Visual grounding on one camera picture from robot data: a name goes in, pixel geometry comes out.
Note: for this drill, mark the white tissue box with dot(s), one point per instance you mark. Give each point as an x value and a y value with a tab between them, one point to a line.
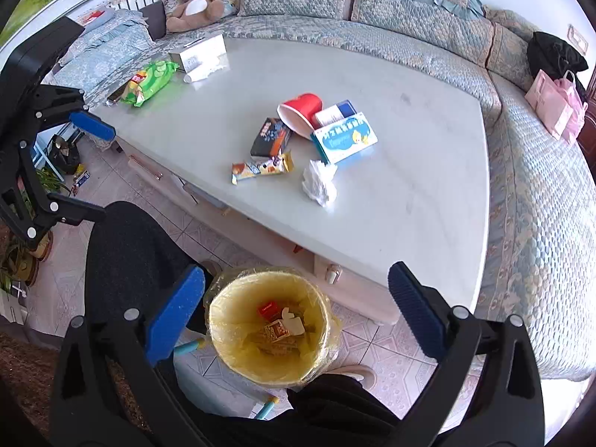
205	52

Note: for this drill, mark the trash bin with yellow bag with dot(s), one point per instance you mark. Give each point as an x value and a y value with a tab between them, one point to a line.
237	340

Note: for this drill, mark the blue yellow tissue box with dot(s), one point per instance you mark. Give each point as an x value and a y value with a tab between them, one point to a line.
344	140

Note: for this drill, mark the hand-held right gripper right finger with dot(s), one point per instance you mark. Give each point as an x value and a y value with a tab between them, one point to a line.
414	307

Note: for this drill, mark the red white packet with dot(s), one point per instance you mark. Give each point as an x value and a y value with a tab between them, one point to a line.
95	17

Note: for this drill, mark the red paper cup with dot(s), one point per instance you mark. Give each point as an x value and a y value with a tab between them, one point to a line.
302	108

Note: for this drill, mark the blue white cigarette box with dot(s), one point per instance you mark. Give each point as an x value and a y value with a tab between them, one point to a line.
334	112

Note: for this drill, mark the brown teddy bear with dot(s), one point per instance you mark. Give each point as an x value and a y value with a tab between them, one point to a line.
195	7

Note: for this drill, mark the person's left leg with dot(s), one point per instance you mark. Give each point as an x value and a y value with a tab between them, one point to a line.
130	251

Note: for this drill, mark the wall socket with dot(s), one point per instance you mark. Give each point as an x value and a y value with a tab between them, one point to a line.
577	39

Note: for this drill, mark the dark sofa pillow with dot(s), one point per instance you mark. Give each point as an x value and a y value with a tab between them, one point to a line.
156	21

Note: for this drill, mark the green chip bag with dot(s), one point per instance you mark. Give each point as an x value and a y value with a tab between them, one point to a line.
151	81

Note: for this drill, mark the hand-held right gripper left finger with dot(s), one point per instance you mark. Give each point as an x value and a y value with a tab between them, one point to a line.
177	312

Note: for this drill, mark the black plastic bag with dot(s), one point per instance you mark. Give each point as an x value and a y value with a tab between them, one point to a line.
63	153

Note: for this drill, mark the pink plastic bag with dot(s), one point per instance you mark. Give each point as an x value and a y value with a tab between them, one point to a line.
578	111

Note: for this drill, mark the stool with blue legs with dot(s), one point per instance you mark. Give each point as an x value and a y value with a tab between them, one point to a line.
188	347

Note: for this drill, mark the pink paper bag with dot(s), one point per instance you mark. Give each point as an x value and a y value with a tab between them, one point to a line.
547	102

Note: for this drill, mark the potted green plant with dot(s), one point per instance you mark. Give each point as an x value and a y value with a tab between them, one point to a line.
18	260

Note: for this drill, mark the person's right shoe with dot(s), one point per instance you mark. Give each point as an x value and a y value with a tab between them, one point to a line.
358	375

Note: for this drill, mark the white coffee table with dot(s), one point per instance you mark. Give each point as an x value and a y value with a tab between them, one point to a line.
279	252

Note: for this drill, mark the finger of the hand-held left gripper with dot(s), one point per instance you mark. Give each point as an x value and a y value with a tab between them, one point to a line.
74	214
93	126

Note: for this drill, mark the quilted blue-green sofa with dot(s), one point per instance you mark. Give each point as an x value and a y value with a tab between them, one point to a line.
419	44

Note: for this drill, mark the dark snack packet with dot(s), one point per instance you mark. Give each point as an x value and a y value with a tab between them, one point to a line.
270	137

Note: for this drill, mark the small red packet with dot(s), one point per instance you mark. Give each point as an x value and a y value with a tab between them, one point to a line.
268	309

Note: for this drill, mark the person's leg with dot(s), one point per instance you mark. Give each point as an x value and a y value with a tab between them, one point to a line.
335	414
130	251

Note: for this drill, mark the person's right leg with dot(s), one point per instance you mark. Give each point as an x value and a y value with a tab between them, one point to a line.
335	414

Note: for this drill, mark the brown rug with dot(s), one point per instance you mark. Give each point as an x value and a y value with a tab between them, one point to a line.
23	372

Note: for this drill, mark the crumpled white tissue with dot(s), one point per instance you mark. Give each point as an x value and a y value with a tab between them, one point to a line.
319	181

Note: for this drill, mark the orange snack wrapper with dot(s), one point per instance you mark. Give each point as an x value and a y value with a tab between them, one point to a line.
260	168

